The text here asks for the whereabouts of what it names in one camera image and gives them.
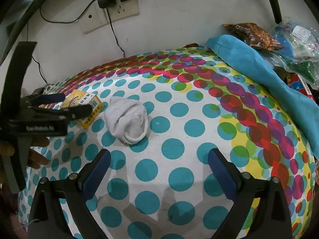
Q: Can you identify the yellow small carton box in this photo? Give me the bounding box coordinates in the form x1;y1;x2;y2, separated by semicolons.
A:
60;90;104;129

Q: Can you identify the blue towel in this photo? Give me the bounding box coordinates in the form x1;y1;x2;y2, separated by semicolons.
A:
206;35;319;158

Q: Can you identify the polka dot bed sheet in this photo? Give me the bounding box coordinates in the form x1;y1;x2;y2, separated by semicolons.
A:
18;48;315;238

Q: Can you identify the clear plastic bag pile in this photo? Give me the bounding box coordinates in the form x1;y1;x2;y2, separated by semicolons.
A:
271;17;318;90

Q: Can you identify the brown snack packet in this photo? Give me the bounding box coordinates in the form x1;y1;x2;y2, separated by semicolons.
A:
223;23;284;51

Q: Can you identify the television black cable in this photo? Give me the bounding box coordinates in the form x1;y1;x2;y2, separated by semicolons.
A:
39;0;98;25

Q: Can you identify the black power cable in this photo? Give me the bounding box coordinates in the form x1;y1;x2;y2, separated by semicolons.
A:
105;8;126;58

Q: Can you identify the white wall socket plate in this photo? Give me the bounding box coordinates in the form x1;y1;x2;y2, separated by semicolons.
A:
79;0;140;34

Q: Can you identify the wall-mounted black television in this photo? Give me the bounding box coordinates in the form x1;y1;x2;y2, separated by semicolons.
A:
1;0;46;62

